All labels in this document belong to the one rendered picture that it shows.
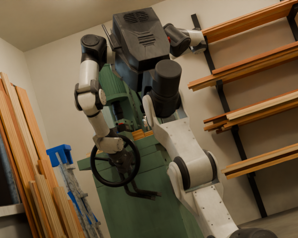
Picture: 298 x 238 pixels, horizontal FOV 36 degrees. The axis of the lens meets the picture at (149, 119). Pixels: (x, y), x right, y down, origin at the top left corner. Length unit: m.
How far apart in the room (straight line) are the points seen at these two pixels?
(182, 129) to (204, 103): 3.20
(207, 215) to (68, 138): 3.71
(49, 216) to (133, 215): 1.48
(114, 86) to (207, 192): 1.15
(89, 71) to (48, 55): 3.58
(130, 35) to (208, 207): 0.84
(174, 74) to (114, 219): 1.11
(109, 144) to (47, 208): 1.93
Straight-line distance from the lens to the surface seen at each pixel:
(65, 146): 3.59
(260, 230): 1.60
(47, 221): 4.01
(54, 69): 5.60
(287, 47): 4.80
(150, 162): 2.61
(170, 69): 1.91
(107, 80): 2.82
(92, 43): 2.17
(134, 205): 2.65
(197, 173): 1.87
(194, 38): 2.47
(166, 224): 2.61
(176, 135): 1.95
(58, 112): 5.48
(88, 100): 2.04
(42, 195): 4.02
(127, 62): 2.11
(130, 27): 2.12
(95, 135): 2.14
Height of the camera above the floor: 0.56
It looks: 9 degrees up
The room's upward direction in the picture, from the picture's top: 18 degrees counter-clockwise
